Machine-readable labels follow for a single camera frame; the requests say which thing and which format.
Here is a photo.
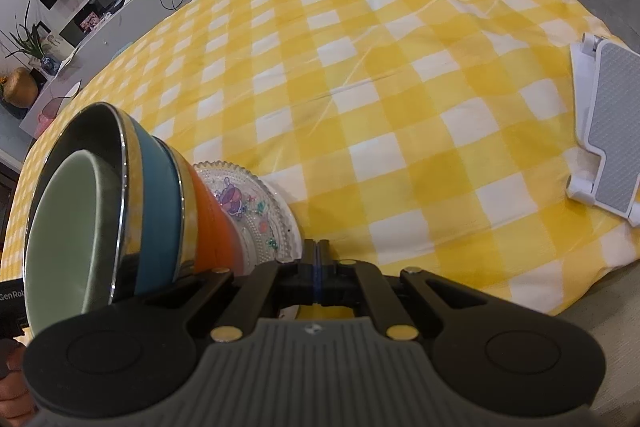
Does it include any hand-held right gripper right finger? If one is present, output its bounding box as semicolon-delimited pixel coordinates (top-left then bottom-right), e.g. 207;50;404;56
318;239;501;342

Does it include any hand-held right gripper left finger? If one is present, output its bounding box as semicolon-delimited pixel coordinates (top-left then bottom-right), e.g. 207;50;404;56
115;239;317;343

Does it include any clear glass plate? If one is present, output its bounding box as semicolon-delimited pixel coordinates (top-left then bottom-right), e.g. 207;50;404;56
192;162;301;268

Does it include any green bowl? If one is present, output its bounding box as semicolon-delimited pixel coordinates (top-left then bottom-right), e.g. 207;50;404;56
23;150;123;338

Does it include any orange steel bowl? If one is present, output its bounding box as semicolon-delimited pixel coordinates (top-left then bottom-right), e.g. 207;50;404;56
177;162;248;278

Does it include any blue steel bowl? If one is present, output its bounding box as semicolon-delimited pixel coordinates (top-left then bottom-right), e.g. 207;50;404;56
45;103;186;308

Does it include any person's left hand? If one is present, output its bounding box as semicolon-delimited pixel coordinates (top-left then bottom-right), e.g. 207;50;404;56
0;339;40;425

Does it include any pink basket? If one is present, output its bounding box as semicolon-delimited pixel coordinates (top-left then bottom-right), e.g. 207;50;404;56
37;99;65;130

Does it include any yellow checkered tablecloth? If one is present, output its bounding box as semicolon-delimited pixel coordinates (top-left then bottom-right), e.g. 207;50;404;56
0;0;640;319

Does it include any gold vase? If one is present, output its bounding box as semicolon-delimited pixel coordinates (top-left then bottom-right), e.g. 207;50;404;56
2;67;40;108

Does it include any green leafy plant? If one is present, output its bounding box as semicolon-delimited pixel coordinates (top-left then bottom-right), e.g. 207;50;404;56
2;2;46;60

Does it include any white phone stand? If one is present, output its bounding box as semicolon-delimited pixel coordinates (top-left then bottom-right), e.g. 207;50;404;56
565;33;640;228

